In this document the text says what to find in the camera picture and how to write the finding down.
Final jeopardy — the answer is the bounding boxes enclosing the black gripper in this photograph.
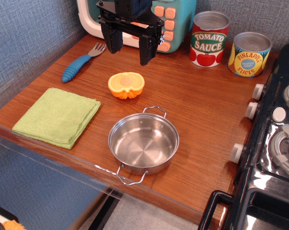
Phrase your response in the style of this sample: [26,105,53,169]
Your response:
[96,0,165,66]

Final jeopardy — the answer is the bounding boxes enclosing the stainless steel pan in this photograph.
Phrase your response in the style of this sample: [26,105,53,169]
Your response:
[108,106,179,186]

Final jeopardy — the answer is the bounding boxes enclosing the green folded cloth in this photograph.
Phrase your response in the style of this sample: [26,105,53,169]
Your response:
[12,88,101,150]

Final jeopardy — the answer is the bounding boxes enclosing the orange toy pumpkin half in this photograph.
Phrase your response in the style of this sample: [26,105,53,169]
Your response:
[108,72,145,100]

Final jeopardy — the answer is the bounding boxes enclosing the teal toy microwave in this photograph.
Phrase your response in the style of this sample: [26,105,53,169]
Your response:
[76,0,197,53]

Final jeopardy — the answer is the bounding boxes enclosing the tomato sauce can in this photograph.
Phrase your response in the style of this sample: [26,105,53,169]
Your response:
[189,11,230,68]

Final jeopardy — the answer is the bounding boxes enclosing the pineapple slices can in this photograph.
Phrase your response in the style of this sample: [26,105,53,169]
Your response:
[228,32,272,78]

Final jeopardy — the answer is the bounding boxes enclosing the black toy stove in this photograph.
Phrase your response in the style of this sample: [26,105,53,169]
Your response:
[199,43,289,230]

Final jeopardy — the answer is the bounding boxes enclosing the orange object bottom left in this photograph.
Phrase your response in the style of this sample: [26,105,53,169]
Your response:
[2,220,25,230]

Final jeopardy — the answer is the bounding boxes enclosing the blue handled fork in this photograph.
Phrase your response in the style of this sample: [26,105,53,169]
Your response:
[62,43,107,83]

